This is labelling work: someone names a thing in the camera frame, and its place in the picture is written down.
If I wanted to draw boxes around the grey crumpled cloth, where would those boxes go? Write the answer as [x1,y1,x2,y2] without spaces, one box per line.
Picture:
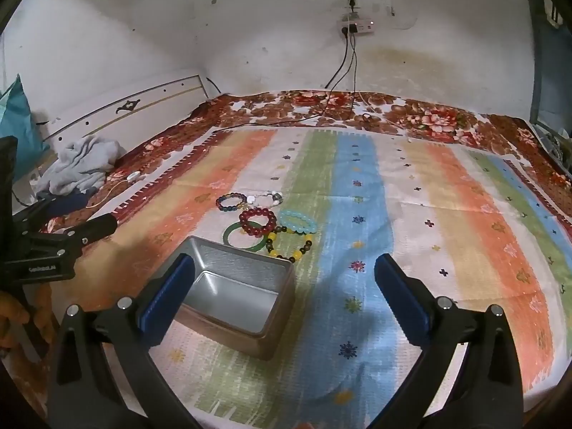
[38,136,123,195]

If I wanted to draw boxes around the white cord with inline switch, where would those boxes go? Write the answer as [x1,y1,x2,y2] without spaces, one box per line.
[87,171,143,210]

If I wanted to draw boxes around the striped colourful mat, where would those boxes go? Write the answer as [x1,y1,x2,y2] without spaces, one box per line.
[45,127,572,429]

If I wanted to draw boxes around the colourful bead bracelets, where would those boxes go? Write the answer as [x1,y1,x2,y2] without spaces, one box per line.
[223,222,269,251]

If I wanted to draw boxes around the person's left hand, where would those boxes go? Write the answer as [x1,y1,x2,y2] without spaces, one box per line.
[0,290,52,354]

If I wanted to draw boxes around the white bed headboard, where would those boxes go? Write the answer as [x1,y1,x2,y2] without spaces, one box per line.
[33,74,211,162]

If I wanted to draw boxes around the white bead bracelet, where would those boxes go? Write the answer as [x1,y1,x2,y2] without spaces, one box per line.
[246,191,284,209]

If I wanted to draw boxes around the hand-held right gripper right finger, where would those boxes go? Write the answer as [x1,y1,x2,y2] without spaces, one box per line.
[374,254,524,429]

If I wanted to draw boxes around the dark multicolour bead bracelet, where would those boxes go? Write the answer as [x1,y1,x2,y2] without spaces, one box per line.
[216,192,248,212]

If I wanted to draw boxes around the light blue bead bracelet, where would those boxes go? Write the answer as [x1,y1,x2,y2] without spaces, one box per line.
[279,209,317,235]

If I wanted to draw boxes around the red bead bracelet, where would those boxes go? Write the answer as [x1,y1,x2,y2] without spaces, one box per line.
[239,208,278,236]

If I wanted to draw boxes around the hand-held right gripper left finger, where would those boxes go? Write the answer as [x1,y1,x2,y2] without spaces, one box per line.
[47,252,202,429]

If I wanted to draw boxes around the teal pillow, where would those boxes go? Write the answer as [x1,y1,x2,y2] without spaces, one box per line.
[0,74,39,184]

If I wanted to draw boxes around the white power strip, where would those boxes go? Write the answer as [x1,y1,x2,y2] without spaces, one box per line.
[337,18,375,36]

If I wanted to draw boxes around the yellow and dark bead bracelet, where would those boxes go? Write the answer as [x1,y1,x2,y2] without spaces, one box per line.
[265,227,314,263]

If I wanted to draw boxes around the grey cardboard box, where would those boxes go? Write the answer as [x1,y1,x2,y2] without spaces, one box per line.
[172,235,296,361]

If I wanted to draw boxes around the thin white cable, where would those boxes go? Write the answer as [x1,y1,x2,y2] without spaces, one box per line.
[357,92,412,141]

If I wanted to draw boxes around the black cable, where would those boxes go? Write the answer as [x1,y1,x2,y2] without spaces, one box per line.
[214,31,351,132]
[308,33,359,121]

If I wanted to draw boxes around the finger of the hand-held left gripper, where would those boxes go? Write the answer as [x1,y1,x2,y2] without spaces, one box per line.
[27,213,119,260]
[13,192,89,233]

